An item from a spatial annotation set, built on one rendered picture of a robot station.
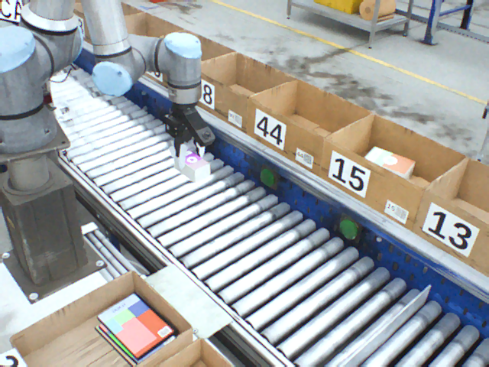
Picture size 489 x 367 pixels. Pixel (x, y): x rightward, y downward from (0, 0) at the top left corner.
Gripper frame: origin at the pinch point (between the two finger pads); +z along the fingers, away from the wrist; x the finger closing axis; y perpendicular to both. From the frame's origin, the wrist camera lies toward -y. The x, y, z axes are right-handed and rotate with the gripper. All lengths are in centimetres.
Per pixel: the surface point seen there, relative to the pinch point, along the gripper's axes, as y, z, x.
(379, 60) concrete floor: 167, 112, -368
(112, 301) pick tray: -2.5, 33.2, 32.2
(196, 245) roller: 4.2, 37.0, -4.2
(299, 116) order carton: 26, 22, -78
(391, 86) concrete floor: 122, 111, -323
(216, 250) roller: -2.3, 36.9, -7.6
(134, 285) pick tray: -2.4, 31.7, 24.6
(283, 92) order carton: 30, 10, -71
